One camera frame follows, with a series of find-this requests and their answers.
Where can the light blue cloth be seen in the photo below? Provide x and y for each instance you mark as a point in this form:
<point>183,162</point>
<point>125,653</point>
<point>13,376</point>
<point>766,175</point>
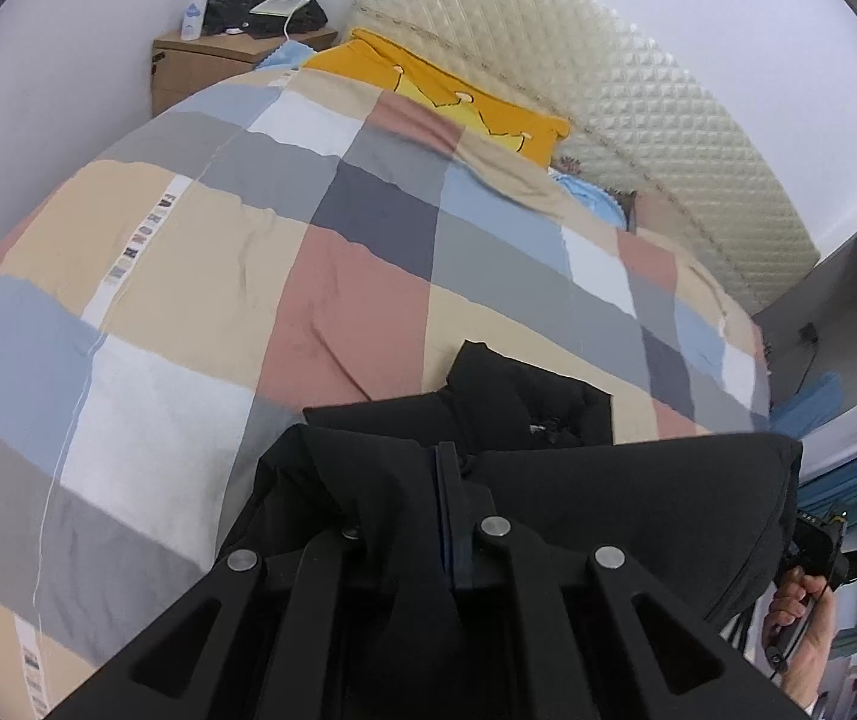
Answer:
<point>290,56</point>

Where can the blue chair cover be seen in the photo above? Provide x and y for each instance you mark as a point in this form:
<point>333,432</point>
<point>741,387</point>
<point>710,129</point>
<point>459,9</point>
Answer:
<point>811,401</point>

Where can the black bag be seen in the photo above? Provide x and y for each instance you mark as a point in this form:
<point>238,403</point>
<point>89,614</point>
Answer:
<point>233,11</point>

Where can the person's right hand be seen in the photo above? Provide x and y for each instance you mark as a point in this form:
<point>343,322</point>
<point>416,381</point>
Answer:
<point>792,596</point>

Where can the wooden nightstand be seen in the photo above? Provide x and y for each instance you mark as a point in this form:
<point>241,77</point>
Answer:
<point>196,67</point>

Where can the light blue pillow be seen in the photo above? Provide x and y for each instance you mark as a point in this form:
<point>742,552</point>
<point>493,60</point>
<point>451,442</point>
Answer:
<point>586,195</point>

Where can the yellow crown pillow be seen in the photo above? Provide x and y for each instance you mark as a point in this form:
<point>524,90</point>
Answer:
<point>436,90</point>

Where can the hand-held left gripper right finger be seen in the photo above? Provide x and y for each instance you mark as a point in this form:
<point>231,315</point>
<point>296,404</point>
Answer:
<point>473,540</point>

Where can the grey white wardrobe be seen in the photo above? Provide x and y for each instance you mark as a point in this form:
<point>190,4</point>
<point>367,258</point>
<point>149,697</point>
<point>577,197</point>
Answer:
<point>848,300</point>

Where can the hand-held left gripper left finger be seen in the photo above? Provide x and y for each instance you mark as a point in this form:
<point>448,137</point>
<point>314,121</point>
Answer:
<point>441,510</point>

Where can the black puffer jacket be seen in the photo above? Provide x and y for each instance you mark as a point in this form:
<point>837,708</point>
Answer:
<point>623,495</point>

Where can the person's right forearm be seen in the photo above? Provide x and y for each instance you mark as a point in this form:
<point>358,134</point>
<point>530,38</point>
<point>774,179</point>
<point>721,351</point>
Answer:
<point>811,679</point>

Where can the white tablet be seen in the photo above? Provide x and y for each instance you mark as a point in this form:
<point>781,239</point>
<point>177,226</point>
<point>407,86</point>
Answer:
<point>278,6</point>

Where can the checked patchwork duvet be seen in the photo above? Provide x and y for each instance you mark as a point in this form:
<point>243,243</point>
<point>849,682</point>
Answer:
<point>173,277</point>

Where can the cream quilted headboard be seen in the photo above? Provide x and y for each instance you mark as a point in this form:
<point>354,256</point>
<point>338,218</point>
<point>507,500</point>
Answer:
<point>623,90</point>

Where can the white spray bottle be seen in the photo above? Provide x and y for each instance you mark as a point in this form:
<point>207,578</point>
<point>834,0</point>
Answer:
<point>194,7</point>

